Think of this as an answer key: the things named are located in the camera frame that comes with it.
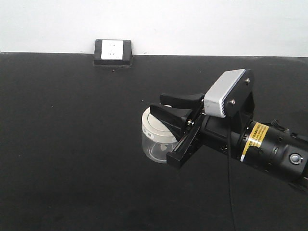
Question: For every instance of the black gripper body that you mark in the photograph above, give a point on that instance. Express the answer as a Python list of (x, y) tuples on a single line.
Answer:
[(193, 129)]

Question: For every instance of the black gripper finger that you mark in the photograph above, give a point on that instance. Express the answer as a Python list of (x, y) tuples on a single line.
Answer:
[(174, 119), (178, 101)]

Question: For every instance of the glass jar with white lid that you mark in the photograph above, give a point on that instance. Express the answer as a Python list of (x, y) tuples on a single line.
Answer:
[(157, 139)]

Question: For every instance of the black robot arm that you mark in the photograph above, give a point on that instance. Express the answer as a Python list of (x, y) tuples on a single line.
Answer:
[(268, 147)]

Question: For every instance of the black white power outlet box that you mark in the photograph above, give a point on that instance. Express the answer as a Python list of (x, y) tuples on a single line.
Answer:
[(112, 52)]

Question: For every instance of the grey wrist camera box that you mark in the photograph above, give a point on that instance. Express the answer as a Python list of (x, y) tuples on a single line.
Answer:
[(215, 97)]

